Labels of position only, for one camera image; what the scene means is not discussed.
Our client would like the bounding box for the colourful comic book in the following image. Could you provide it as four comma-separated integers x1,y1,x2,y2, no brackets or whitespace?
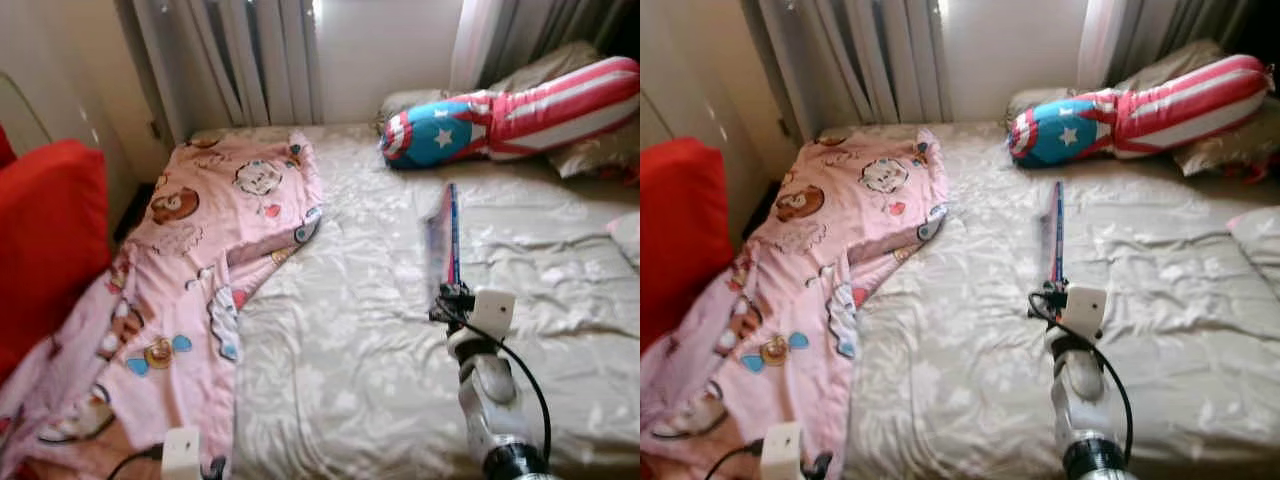
1035,180,1067,291
422,182,463,301

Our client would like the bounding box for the bed with grey floral sheet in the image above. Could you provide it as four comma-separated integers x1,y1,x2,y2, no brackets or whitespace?
185,122,641,480
815,120,1280,480

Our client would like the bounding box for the folded grey floral duvet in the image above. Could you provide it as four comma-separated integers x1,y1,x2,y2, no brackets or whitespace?
605,208,641,269
1225,205,1280,301

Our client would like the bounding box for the grey floral pillow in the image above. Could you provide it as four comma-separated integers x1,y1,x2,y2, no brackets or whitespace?
1005,86,1076,126
1115,38,1280,181
490,40,641,183
378,88,451,129

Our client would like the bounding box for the pink cartoon print blanket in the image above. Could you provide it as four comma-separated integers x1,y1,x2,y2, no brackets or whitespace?
0,130,326,480
640,128,951,480

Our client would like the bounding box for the star and stripes bolster pillow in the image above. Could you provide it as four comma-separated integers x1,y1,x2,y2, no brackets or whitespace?
380,56,641,171
1008,54,1276,169

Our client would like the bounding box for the large red covered cushion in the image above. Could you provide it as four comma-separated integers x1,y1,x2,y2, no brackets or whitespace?
640,136,736,351
0,138,111,381

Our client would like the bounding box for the grey pleated curtain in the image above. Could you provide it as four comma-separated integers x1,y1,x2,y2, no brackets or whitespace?
745,0,951,141
1075,0,1251,96
132,0,323,141
448,0,641,96

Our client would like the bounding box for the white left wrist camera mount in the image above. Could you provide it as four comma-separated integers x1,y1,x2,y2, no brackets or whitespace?
760,422,804,480
160,427,203,480

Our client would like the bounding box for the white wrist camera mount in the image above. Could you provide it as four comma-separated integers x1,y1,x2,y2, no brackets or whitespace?
760,422,804,480
160,427,203,480
1060,285,1109,341
470,288,518,343

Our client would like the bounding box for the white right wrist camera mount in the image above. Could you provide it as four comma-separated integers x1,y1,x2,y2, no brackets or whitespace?
1060,285,1109,341
470,288,518,343

